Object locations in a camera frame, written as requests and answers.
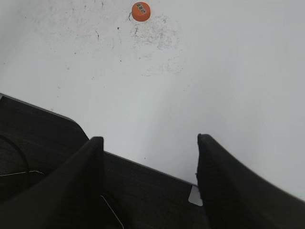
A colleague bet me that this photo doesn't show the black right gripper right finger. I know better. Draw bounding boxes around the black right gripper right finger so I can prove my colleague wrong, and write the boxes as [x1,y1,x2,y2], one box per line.
[196,134,305,229]

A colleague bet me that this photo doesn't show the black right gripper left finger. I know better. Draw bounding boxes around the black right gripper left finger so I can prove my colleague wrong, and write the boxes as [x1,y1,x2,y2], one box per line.
[0,137,104,229]

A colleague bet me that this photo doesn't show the black floor cable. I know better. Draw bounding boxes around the black floor cable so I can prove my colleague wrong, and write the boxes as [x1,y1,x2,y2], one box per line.
[0,135,30,182]

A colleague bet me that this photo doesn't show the orange bottle cap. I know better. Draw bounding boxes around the orange bottle cap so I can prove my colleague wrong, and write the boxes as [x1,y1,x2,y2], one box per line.
[132,2,151,22]

